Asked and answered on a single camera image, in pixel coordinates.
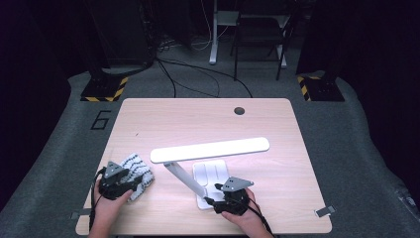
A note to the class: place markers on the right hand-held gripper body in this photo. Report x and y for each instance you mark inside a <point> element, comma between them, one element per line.
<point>234,200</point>

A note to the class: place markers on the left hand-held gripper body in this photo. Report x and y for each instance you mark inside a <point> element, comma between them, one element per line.
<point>114,185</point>

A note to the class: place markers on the white cloth with dark pattern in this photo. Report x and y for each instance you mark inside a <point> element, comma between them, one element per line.
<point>140,168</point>

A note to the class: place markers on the white desk lamp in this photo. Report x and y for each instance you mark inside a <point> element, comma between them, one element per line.
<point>211,150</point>

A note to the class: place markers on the person's left hand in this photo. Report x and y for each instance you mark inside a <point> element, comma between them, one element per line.
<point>109,208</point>

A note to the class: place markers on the person's right hand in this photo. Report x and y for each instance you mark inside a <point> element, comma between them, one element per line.
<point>247,219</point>

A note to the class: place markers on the grey tape strip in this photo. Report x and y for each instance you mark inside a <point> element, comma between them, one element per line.
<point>82,212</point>
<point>325,211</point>

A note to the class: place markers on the dark round table grommet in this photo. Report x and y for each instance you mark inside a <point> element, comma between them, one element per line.
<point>239,111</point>

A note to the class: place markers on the black stand with striped base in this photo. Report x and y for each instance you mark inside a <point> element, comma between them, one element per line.
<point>325,89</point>
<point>104,87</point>

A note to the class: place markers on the dark curtain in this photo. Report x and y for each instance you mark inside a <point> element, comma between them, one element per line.
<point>29,82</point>
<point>379,66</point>

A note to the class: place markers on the black cabinet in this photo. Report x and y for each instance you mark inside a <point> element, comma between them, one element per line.
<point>125,29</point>

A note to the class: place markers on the black folding chair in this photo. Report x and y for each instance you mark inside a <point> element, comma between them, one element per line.
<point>261,29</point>

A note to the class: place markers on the white desk frame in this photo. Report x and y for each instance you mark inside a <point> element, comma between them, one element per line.
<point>213,39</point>

